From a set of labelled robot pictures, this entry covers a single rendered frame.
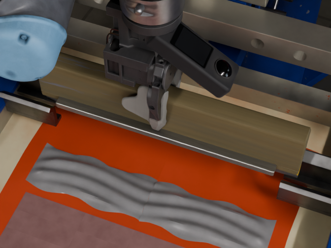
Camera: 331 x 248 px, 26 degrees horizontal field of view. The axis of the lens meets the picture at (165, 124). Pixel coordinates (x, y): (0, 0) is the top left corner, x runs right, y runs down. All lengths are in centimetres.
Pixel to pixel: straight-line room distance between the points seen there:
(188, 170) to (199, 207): 6
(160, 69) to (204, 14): 29
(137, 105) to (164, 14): 18
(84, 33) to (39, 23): 54
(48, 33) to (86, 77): 32
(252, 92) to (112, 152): 23
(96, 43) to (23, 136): 19
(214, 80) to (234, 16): 30
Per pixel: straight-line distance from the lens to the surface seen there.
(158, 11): 79
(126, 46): 88
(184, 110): 94
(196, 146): 97
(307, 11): 186
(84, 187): 104
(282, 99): 111
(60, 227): 102
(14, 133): 112
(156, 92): 88
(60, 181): 105
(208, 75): 85
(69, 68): 98
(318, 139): 111
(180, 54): 84
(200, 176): 105
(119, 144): 108
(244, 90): 112
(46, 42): 65
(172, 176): 105
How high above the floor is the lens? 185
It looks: 54 degrees down
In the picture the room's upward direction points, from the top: straight up
